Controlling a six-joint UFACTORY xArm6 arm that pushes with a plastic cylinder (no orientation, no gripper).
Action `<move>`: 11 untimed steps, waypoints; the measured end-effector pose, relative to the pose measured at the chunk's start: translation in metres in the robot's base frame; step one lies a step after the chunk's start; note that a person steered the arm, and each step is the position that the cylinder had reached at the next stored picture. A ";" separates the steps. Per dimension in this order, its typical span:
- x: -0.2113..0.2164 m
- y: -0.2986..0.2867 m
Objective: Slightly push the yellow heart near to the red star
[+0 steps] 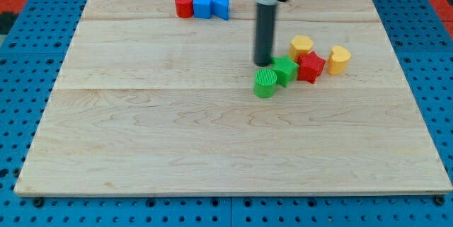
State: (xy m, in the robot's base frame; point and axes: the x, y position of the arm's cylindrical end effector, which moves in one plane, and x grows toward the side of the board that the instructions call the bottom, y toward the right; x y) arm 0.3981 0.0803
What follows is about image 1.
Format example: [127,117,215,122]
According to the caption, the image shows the green star block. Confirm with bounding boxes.
[272,55,299,88]

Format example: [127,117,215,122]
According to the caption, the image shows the blue cube block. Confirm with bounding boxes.
[193,0,212,19]

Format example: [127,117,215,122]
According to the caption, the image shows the red star block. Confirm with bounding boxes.
[297,52,326,84]

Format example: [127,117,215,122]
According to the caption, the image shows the red cylinder block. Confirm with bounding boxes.
[174,0,194,18]

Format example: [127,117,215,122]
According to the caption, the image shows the yellow heart block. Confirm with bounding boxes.
[327,45,351,75]

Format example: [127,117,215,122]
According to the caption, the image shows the yellow hexagon block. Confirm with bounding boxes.
[288,35,314,62]

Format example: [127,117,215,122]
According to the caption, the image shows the green cylinder block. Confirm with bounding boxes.
[253,69,277,98]

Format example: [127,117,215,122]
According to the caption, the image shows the blue triangle block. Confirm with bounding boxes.
[211,0,229,21]

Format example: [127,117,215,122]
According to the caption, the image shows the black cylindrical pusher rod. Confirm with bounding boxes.
[253,3,277,66]

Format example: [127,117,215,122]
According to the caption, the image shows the wooden board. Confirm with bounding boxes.
[14,0,452,197]

